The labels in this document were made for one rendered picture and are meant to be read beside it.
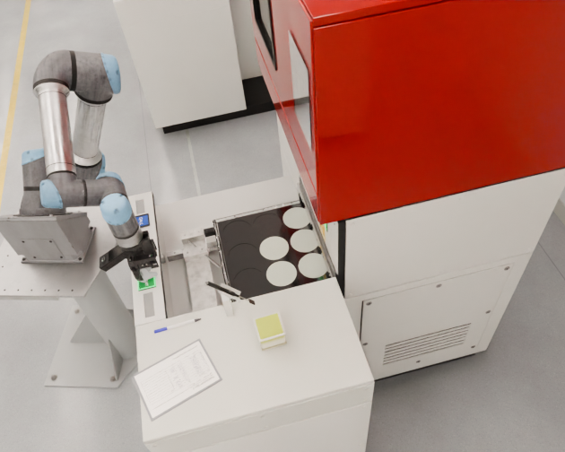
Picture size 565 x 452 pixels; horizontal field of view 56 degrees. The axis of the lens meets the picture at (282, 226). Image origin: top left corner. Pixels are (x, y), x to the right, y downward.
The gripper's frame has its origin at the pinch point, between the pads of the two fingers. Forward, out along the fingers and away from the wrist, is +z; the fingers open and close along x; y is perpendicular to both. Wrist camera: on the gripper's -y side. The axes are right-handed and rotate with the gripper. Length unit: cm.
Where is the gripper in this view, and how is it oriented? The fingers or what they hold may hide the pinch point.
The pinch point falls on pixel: (143, 279)
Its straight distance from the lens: 171.6
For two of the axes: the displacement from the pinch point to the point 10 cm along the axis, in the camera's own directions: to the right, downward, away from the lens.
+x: -2.3, -7.4, 6.3
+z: 0.8, 6.3, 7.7
